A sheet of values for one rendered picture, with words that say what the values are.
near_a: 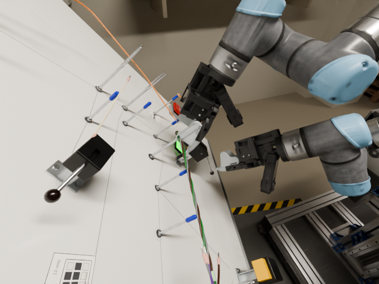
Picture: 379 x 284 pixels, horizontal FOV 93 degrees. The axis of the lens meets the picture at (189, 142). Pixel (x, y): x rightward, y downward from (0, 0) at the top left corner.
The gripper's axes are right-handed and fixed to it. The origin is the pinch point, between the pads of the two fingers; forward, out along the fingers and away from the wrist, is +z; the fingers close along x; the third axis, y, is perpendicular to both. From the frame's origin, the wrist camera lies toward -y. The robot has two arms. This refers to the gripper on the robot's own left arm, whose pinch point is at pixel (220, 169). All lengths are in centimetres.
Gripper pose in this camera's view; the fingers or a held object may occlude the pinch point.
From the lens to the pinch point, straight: 58.9
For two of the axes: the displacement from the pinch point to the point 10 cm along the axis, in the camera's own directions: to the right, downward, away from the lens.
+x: -6.0, 0.8, -8.0
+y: -2.7, -9.6, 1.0
